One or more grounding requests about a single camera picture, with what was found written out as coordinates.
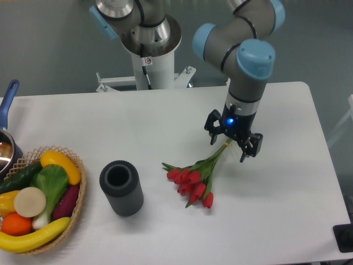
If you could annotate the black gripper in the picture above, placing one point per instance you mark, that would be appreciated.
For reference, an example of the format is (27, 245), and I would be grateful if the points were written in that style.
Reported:
(238, 127)

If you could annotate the red tulip bouquet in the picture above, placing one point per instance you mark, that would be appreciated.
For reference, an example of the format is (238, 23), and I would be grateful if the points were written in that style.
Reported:
(195, 181)

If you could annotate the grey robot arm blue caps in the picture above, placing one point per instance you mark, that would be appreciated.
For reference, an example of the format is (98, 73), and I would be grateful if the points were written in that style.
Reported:
(238, 50)

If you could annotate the dark grey ribbed vase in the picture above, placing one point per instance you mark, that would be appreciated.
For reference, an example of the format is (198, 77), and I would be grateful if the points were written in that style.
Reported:
(120, 182)

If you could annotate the black device at table edge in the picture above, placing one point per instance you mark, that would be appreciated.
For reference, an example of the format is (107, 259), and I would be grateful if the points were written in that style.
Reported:
(343, 237)

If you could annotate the purple sweet potato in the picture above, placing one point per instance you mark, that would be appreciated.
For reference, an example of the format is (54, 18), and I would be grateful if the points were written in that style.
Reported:
(66, 205)

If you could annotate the green bok choy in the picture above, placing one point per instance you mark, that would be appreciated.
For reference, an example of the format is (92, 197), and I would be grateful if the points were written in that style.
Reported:
(52, 180)

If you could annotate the woven wicker basket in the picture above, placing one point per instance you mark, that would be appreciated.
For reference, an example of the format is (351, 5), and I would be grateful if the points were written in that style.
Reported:
(34, 156)

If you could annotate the beige round slice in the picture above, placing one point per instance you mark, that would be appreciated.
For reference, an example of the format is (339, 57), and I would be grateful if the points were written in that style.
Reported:
(29, 202)

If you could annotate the green cucumber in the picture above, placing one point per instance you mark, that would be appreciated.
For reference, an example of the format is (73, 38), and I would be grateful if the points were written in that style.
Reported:
(21, 179)

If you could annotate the orange fruit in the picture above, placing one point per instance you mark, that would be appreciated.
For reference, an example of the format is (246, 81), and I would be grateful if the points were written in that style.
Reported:
(16, 225)

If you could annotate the yellow bell pepper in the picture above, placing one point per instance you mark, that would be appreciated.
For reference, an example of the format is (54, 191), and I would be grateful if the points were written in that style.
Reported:
(7, 202)

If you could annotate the yellow banana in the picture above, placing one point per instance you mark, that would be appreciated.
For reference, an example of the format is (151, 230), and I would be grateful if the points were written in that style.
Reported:
(19, 244)

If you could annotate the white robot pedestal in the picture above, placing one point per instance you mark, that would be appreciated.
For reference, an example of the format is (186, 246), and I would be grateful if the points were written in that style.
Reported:
(152, 52)

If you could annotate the blue handled saucepan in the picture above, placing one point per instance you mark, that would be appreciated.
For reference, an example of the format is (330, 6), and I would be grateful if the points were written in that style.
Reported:
(10, 151)

